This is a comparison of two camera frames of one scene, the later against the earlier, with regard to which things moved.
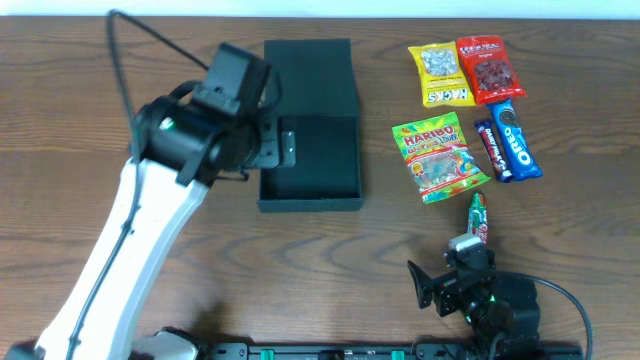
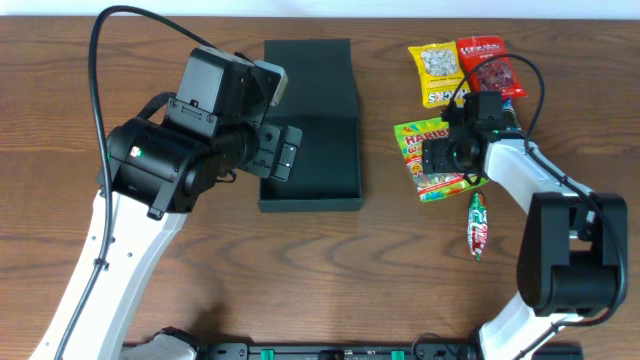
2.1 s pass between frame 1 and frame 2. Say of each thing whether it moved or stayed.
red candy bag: stayed
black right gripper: moved
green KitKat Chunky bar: stayed
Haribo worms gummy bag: stayed
